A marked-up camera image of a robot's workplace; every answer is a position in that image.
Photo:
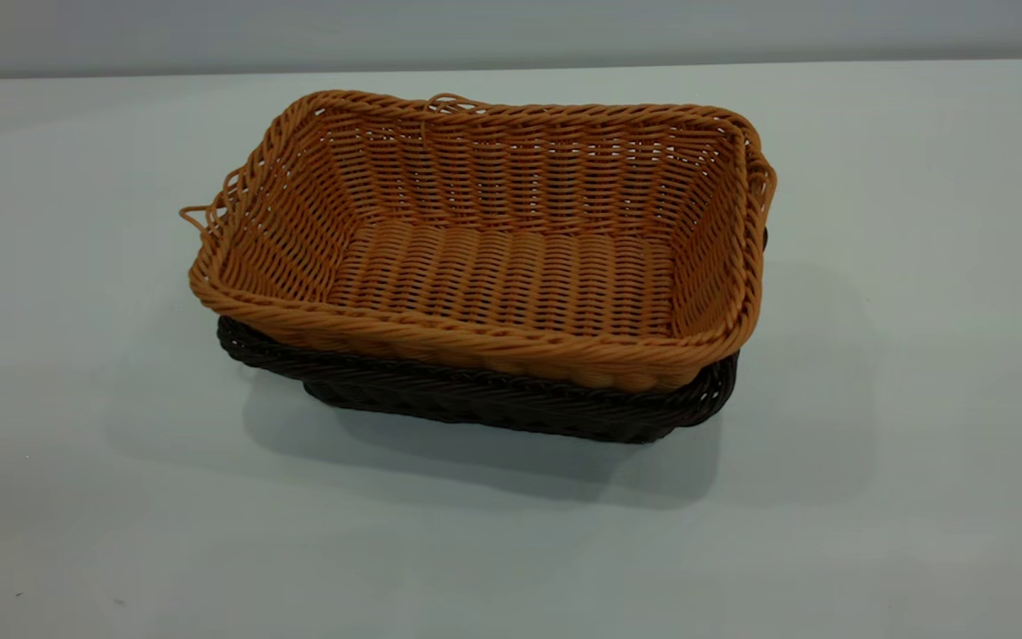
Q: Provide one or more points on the orange woven basket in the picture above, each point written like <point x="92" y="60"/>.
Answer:
<point x="511" y="275"/>

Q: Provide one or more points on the black woven basket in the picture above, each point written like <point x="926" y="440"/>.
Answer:
<point x="493" y="404"/>

